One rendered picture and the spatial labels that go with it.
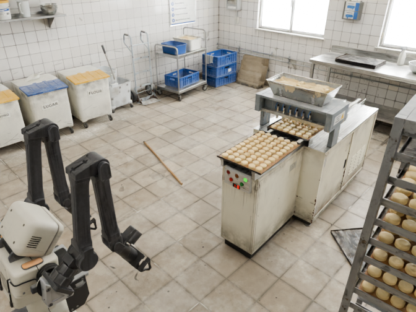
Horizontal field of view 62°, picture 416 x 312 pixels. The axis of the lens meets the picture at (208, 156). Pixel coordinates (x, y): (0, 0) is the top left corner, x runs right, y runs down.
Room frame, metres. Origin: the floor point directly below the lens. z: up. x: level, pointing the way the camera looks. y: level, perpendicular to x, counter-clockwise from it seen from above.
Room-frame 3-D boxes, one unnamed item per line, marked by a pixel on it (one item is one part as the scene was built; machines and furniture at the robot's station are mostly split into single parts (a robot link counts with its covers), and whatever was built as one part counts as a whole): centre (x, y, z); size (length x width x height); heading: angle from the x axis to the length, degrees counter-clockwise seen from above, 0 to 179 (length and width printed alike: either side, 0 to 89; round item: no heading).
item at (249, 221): (2.46, -0.47, 0.45); 0.70 x 0.34 x 0.90; 139
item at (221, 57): (6.94, -0.23, 0.50); 0.60 x 0.40 x 0.20; 138
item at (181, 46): (6.14, 0.59, 0.87); 0.40 x 0.30 x 0.16; 49
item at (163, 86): (6.31, 0.48, 0.57); 0.85 x 0.58 x 1.13; 143
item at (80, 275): (1.09, 0.66, 0.99); 0.28 x 0.16 x 0.22; 46
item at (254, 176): (2.83, -0.99, 0.87); 2.01 x 0.03 x 0.07; 139
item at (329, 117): (2.84, -0.80, 1.01); 0.72 x 0.33 x 0.34; 49
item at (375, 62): (5.14, -2.25, 0.93); 0.60 x 0.40 x 0.01; 47
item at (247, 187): (2.19, -0.23, 0.77); 0.24 x 0.04 x 0.14; 49
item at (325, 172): (3.19, -1.12, 0.42); 1.28 x 0.72 x 0.84; 139
